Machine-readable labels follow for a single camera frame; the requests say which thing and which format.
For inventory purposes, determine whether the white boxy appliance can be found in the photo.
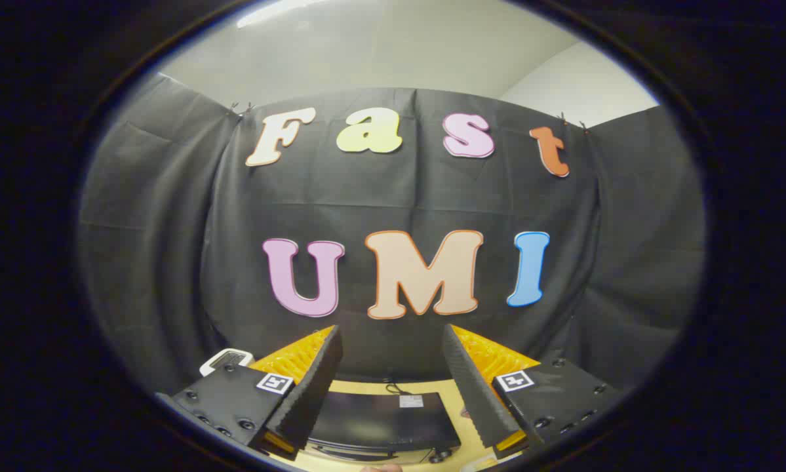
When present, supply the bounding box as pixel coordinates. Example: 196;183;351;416
199;349;254;378

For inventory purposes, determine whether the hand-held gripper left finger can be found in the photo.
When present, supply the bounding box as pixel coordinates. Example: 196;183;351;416
155;324;344;463

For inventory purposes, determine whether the black toaster oven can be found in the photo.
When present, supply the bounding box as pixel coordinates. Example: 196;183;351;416
304;391;463;465

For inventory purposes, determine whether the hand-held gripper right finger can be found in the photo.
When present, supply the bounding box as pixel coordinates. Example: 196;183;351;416
442;324;623;460

